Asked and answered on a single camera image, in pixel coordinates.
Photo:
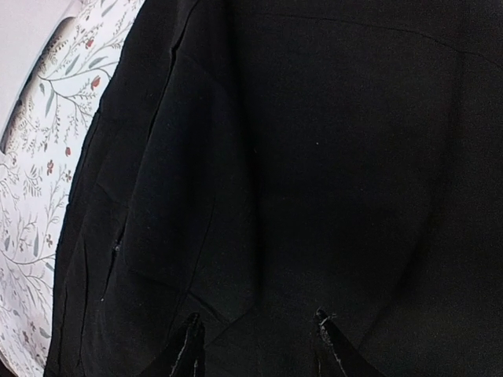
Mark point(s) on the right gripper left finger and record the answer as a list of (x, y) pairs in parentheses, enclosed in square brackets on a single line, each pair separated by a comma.
[(184, 354)]

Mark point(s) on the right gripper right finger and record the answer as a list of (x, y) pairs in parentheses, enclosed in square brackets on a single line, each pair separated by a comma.
[(333, 353)]

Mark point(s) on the black long sleeve shirt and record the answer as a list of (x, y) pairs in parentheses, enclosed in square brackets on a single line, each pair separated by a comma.
[(255, 161)]

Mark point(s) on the floral patterned tablecloth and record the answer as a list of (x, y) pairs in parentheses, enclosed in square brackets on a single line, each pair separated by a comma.
[(42, 144)]

